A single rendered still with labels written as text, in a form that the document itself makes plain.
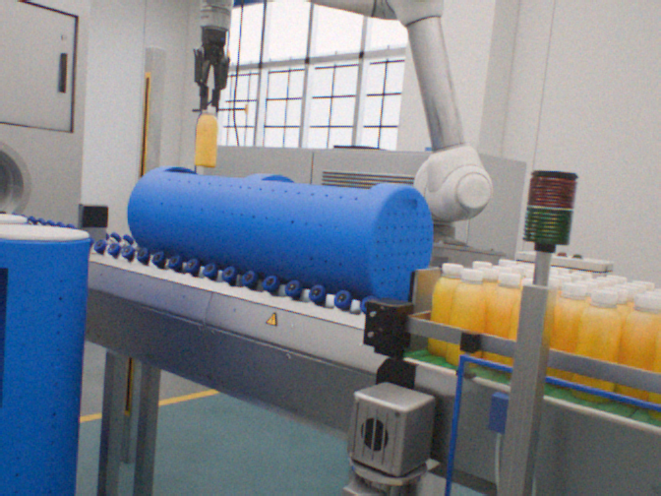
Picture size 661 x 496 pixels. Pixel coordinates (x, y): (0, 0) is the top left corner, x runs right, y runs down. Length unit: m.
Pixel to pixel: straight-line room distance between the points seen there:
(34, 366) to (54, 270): 0.23
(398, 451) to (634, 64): 3.42
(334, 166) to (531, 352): 2.78
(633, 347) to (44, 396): 1.31
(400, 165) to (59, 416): 2.16
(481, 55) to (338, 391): 3.17
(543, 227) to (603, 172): 3.28
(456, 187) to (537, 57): 2.73
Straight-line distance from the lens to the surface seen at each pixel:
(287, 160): 3.91
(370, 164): 3.45
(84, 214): 2.36
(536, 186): 0.92
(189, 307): 1.77
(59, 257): 1.66
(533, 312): 0.94
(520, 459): 0.99
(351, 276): 1.40
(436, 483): 2.22
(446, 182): 1.85
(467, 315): 1.21
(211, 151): 1.99
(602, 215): 4.17
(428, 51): 1.92
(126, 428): 2.88
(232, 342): 1.67
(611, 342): 1.14
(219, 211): 1.66
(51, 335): 1.69
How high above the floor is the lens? 1.20
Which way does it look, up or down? 6 degrees down
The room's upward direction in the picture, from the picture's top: 5 degrees clockwise
